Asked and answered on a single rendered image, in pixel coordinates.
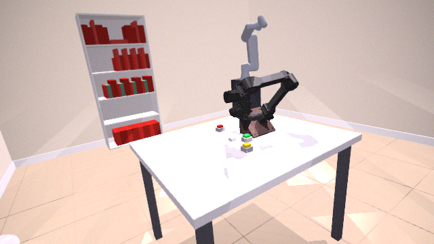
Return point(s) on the yellow button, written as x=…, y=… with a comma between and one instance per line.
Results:
x=246, y=147

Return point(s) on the green button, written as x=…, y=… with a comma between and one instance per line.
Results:
x=246, y=138

